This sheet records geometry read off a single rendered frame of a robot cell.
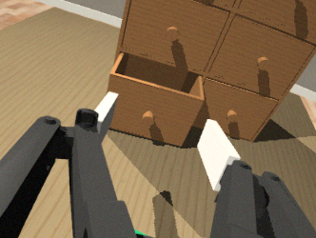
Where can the orange-brown wooden chest of drawers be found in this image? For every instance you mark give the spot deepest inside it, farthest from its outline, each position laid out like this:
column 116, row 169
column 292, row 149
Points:
column 205, row 74

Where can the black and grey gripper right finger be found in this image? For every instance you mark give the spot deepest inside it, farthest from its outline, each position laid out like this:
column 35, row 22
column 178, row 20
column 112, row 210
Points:
column 275, row 210

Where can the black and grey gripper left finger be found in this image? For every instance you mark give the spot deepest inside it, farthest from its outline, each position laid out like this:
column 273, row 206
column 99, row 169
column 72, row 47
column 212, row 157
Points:
column 24, row 169

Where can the brown wooden drawer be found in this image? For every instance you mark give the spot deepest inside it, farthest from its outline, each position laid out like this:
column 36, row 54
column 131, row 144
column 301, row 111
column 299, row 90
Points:
column 297, row 15
column 223, row 99
column 144, row 86
column 226, row 2
column 153, row 27
column 251, row 47

